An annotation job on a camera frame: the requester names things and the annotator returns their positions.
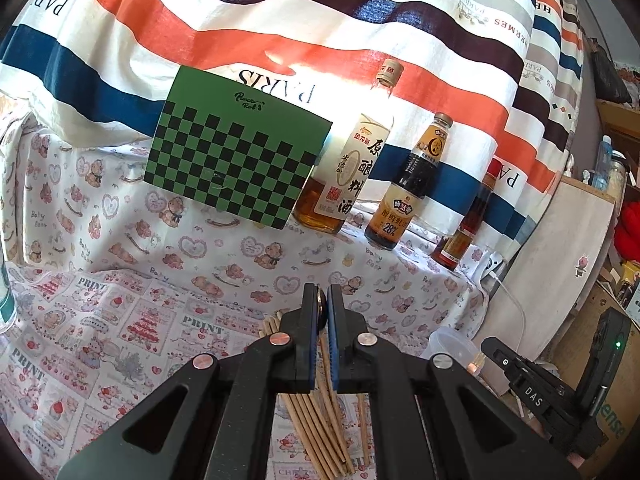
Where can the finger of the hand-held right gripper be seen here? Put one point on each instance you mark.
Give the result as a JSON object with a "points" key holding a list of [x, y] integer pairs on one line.
{"points": [[530, 377]]}

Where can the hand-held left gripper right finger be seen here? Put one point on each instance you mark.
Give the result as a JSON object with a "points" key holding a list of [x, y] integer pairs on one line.
{"points": [[332, 355]]}

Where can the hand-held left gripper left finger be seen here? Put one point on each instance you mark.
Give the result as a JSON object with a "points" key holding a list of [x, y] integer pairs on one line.
{"points": [[313, 350]]}

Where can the bundle of wooden chopsticks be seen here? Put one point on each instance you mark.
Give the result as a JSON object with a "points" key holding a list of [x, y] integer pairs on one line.
{"points": [[310, 430]]}

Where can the brown cardboard box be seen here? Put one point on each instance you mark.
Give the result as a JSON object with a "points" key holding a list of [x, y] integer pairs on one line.
{"points": [[570, 340]]}

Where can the clear plastic cup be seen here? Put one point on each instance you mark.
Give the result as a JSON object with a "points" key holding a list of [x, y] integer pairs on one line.
{"points": [[447, 345]]}

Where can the white cabinet panel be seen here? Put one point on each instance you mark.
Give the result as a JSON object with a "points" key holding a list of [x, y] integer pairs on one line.
{"points": [[560, 260]]}

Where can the red cloth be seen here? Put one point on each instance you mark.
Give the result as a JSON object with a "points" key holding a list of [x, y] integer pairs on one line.
{"points": [[630, 235]]}

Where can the dark soy sauce bottle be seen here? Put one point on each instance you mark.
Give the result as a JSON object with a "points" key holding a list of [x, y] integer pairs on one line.
{"points": [[400, 200]]}

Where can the small dark vinegar bottle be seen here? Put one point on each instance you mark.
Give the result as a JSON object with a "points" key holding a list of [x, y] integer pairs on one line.
{"points": [[475, 210]]}

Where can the clear cooking wine bottle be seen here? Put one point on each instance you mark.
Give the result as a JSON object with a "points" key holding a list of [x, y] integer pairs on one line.
{"points": [[350, 160]]}

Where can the bear print tablecloth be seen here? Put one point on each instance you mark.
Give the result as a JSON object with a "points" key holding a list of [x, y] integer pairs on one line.
{"points": [[125, 285]]}

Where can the blue capped plastic bottle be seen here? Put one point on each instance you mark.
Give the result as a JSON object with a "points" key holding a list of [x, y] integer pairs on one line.
{"points": [[603, 160]]}

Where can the green checkered box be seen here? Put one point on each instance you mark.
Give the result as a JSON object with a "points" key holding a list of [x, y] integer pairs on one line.
{"points": [[225, 160]]}

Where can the dark hanging bag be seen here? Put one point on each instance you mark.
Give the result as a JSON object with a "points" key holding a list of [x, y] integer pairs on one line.
{"points": [[607, 75]]}

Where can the green can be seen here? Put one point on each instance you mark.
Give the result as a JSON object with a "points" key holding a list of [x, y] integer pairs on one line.
{"points": [[6, 305]]}

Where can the striped curtain cloth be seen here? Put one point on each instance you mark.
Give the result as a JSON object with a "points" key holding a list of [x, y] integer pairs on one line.
{"points": [[300, 10]]}

